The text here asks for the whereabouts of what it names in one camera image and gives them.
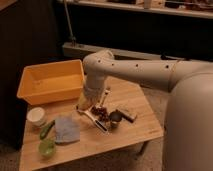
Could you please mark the white paper cup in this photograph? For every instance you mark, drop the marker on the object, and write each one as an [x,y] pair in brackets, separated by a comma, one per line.
[36,116]

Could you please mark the green cucumber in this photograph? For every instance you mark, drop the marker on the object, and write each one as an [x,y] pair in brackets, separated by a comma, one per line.
[45,130]

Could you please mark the brown rectangular block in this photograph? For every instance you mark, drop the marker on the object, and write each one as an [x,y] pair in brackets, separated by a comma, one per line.
[127,115]

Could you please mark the white handled brush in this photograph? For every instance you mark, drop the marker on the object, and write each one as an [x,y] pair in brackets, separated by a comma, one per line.
[107,90]

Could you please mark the blue folded cloth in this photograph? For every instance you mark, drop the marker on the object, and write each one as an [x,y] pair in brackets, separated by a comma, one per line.
[67,131]

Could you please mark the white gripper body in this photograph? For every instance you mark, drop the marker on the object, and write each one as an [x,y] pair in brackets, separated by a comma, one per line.
[92,93]

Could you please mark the small metal cup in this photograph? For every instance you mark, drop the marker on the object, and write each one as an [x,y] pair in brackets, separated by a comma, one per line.
[115,118]

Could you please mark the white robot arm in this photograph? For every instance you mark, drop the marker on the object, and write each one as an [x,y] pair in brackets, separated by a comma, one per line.
[188,137]

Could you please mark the bunch of dark grapes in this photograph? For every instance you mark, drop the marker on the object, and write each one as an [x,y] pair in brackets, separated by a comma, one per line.
[101,113]

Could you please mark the orange plastic bin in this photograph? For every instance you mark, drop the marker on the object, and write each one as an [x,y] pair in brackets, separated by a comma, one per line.
[51,82]

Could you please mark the grey metal rail base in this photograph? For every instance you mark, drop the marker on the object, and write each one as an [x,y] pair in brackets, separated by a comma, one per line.
[82,50]

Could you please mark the silver peeler with black handle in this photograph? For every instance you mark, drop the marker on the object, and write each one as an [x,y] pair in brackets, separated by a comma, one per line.
[96,122]

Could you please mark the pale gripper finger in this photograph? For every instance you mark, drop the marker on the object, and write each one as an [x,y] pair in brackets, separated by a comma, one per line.
[97,101]
[83,103]

